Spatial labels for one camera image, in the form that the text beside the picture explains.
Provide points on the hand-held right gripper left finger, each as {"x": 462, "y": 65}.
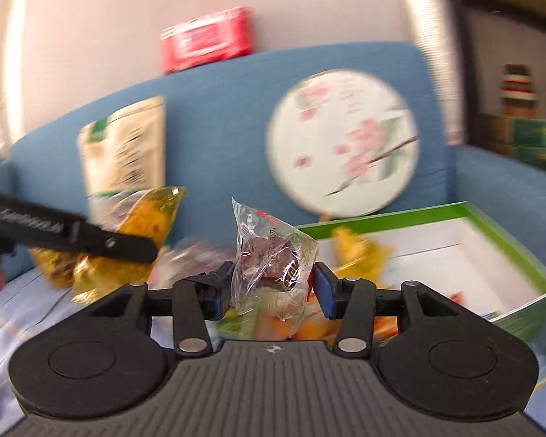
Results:
{"x": 218, "y": 296}

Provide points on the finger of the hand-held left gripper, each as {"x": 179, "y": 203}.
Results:
{"x": 127, "y": 246}

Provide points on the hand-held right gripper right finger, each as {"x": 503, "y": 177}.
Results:
{"x": 325, "y": 296}

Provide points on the yellow transparent snack packet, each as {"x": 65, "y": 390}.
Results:
{"x": 150, "y": 214}

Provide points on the yellow chip bag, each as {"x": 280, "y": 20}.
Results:
{"x": 359, "y": 255}

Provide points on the clear brown cake packet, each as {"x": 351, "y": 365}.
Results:
{"x": 268, "y": 259}

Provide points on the green cardboard box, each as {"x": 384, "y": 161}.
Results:
{"x": 482, "y": 255}

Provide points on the small green snack packet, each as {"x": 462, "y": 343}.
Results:
{"x": 234, "y": 325}

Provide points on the orange chip bag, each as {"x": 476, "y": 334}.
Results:
{"x": 386, "y": 325}

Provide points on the blue checked sheet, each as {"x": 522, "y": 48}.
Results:
{"x": 27, "y": 318}

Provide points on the large kraft grain bag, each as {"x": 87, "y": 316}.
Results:
{"x": 123, "y": 145}

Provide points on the round floral fan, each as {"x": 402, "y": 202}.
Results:
{"x": 341, "y": 145}

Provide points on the blue sofa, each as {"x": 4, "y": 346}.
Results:
{"x": 218, "y": 123}

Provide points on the red box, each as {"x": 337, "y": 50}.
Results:
{"x": 207, "y": 38}

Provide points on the green boxes on shelf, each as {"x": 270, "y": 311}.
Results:
{"x": 532, "y": 141}

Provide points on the striped stack on shelf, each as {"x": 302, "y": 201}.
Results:
{"x": 521, "y": 91}

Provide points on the dark storage shelf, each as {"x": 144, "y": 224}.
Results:
{"x": 505, "y": 18}

